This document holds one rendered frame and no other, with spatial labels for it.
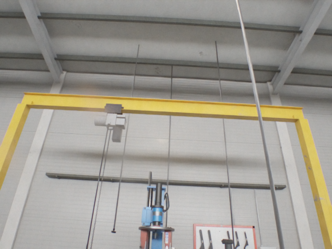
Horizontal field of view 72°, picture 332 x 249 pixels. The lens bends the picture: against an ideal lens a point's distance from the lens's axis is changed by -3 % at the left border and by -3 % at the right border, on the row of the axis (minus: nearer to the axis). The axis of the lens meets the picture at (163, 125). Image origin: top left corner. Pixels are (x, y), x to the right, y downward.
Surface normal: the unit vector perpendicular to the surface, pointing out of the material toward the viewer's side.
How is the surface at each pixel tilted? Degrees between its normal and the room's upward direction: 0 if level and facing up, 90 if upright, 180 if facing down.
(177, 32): 173
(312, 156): 90
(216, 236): 90
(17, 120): 90
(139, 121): 90
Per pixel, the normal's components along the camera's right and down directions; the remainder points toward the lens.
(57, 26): -0.04, 0.81
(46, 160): 0.03, -0.49
